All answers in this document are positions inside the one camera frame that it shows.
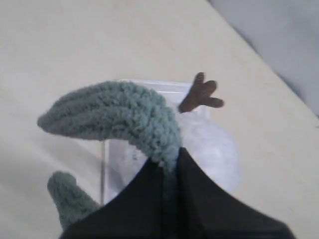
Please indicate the white plush snowman toy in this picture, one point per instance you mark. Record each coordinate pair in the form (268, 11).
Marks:
(208, 144)

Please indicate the white backdrop curtain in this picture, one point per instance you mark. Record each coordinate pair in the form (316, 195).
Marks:
(285, 33)

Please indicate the green knitted scarf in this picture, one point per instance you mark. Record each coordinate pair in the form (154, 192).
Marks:
(133, 117)

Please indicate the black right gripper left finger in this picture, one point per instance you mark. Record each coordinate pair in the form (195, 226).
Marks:
(135, 213)

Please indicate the white rectangular plastic tray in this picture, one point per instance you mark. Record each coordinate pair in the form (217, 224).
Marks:
(110, 182)

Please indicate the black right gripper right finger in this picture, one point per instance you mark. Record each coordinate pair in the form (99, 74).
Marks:
(203, 210)

